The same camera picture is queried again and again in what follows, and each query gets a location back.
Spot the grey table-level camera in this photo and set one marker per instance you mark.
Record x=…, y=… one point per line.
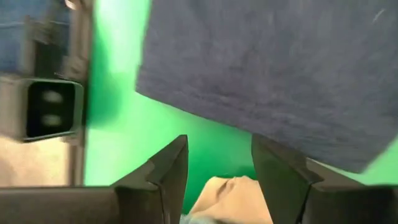
x=46, y=109

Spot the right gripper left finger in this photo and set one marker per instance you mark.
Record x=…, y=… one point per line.
x=93, y=205

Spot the beige garment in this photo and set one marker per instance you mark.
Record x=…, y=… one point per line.
x=233, y=202

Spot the dark navy shirt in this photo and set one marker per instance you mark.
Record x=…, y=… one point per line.
x=264, y=68

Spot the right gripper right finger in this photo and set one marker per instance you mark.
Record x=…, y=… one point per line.
x=326, y=205

